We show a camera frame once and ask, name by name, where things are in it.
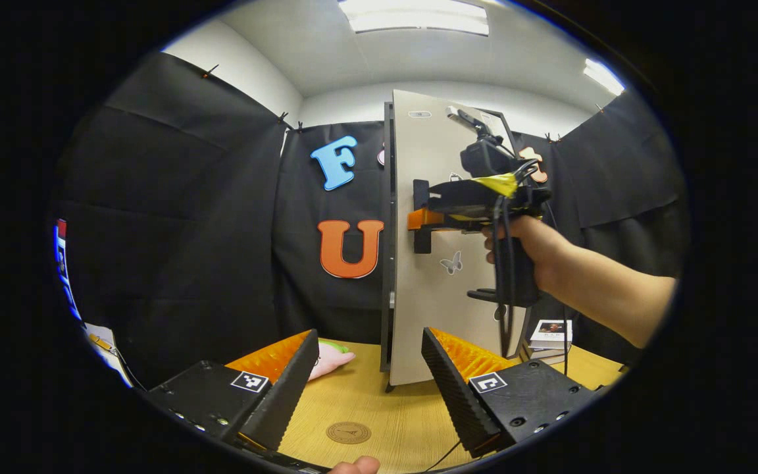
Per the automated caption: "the white book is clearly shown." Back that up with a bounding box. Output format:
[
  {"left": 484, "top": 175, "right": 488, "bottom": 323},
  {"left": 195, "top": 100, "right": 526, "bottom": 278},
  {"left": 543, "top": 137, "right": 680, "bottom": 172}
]
[{"left": 529, "top": 319, "right": 574, "bottom": 350}]

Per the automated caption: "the white paper sheet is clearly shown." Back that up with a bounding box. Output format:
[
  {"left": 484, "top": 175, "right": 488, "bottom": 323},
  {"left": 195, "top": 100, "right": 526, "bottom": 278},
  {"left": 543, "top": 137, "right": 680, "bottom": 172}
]
[{"left": 83, "top": 323, "right": 134, "bottom": 388}]

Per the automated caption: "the small ceiling light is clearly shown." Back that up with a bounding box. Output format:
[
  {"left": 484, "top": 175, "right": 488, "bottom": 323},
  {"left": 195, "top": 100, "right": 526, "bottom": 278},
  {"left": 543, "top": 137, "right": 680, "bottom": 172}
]
[{"left": 583, "top": 58, "right": 625, "bottom": 96}]

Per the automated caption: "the pink plush toy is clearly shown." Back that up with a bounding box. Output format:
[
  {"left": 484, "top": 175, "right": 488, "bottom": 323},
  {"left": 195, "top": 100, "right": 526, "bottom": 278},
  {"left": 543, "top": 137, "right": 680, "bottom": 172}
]
[{"left": 307, "top": 340, "right": 357, "bottom": 381}]

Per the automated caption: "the round brown coaster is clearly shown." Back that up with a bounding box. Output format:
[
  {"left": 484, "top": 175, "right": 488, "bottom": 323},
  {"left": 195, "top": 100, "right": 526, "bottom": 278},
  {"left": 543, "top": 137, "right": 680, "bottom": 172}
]
[{"left": 326, "top": 421, "right": 372, "bottom": 445}]

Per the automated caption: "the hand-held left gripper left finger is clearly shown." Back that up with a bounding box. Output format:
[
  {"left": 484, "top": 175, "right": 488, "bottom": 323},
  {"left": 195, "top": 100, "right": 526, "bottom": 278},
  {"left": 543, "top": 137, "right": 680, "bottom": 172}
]
[{"left": 144, "top": 329, "right": 320, "bottom": 452}]

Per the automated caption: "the large ceiling light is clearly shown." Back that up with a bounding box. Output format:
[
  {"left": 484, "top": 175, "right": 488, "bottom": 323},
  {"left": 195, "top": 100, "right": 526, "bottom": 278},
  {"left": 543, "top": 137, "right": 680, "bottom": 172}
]
[{"left": 338, "top": 0, "right": 490, "bottom": 37}]

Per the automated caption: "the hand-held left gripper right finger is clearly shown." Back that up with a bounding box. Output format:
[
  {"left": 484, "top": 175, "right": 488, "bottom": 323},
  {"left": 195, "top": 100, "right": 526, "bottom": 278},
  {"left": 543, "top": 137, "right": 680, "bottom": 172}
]
[{"left": 421, "top": 327, "right": 604, "bottom": 460}]

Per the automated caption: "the lit screen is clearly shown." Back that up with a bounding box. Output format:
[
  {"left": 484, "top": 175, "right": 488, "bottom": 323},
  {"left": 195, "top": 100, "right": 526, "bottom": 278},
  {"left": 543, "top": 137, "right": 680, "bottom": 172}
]
[{"left": 53, "top": 219, "right": 84, "bottom": 323}]

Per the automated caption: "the black door handle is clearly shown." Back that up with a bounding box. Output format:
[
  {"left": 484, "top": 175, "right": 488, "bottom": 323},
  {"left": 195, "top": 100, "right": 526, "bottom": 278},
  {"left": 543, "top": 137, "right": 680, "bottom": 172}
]
[{"left": 413, "top": 179, "right": 432, "bottom": 255}]

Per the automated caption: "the beige cabinet door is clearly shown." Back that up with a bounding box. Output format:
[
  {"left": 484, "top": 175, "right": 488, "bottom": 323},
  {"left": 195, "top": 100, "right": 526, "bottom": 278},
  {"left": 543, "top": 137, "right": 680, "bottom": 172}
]
[{"left": 389, "top": 90, "right": 532, "bottom": 387}]

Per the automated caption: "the black cable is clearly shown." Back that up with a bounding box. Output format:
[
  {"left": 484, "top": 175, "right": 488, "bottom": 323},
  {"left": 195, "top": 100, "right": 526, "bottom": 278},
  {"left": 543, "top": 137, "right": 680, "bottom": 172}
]
[{"left": 490, "top": 197, "right": 517, "bottom": 359}]

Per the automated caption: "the grey cabinet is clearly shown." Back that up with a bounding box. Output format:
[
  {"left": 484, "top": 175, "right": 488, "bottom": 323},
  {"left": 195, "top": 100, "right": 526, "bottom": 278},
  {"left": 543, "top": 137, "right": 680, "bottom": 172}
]
[{"left": 379, "top": 101, "right": 519, "bottom": 394}]

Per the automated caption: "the black backdrop cloth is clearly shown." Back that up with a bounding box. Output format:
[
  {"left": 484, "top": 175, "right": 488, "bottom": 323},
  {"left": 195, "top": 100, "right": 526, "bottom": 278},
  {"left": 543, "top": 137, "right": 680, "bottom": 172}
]
[{"left": 50, "top": 51, "right": 688, "bottom": 389}]

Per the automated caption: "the dark grey book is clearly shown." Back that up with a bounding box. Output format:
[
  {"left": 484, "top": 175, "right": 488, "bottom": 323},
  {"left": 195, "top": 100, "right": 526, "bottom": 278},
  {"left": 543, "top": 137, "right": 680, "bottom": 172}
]
[{"left": 525, "top": 344, "right": 567, "bottom": 364}]

